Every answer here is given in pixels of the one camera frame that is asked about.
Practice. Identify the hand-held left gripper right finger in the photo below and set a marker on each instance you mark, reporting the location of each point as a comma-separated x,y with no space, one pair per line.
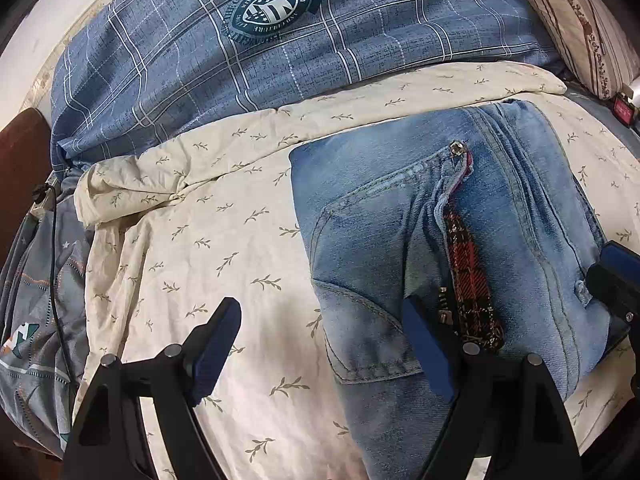
432,355

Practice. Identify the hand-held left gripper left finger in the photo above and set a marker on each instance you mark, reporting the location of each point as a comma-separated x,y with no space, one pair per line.
212,347

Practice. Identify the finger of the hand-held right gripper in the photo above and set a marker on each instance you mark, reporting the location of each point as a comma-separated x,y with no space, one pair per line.
617,280

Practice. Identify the blue denim pants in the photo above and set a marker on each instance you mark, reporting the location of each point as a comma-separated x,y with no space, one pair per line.
380,260

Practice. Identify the cream leaf-print sheet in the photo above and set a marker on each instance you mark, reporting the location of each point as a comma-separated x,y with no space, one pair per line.
200,240

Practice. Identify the small red box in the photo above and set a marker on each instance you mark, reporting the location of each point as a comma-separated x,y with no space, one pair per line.
625,109

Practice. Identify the grey floral bed sheet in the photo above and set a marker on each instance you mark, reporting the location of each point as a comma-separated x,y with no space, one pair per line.
600,105

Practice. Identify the grey-blue patterned blanket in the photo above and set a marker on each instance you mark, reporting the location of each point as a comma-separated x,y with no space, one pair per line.
30,310

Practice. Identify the white plastic object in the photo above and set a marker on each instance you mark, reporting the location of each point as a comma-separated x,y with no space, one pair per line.
635,89

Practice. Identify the white power strip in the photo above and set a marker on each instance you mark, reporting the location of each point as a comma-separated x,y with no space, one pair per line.
44,200

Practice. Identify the striped floral pillow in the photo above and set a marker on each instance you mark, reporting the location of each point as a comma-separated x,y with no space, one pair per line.
585,25

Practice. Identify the brown headboard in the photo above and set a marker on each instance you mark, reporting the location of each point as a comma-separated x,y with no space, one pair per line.
22,160

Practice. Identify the blue plaid quilt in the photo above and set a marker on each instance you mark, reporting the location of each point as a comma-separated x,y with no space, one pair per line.
165,75

